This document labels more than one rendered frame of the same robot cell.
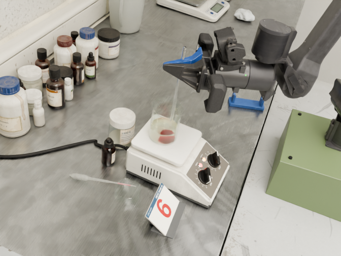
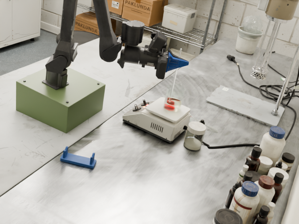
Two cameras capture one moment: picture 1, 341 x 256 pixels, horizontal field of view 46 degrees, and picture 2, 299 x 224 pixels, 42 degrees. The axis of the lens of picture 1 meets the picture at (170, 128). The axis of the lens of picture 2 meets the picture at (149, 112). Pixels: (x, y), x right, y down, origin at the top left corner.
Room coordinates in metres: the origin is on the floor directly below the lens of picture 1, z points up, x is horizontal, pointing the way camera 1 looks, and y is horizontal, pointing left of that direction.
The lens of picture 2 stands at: (1.81, 0.09, 1.61)
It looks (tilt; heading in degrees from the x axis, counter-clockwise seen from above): 29 degrees down; 187
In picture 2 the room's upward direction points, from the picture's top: 11 degrees clockwise
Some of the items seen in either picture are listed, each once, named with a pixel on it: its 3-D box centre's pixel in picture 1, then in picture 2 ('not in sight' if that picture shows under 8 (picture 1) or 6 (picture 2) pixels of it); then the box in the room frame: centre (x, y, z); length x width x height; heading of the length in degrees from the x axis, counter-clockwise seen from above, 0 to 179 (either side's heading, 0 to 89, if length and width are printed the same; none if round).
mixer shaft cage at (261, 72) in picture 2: not in sight; (267, 47); (0.28, 0.30, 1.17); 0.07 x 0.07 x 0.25
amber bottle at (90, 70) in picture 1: (90, 64); (234, 194); (0.93, 0.25, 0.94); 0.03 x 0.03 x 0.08
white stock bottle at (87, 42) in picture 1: (87, 49); (244, 203); (0.98, 0.27, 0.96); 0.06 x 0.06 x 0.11
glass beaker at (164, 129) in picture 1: (164, 123); (174, 98); (0.63, 0.01, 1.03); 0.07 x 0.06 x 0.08; 167
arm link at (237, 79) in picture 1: (223, 71); (152, 57); (0.65, -0.08, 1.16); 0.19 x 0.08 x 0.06; 10
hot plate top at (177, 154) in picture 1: (167, 138); (168, 109); (0.63, 0.00, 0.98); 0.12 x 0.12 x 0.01; 72
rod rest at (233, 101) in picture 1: (247, 100); (78, 156); (0.93, -0.20, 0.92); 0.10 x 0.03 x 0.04; 93
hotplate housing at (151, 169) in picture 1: (175, 157); (159, 117); (0.63, -0.02, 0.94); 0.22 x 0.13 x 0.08; 72
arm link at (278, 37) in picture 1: (280, 58); (123, 39); (0.67, -0.18, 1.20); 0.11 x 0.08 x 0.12; 100
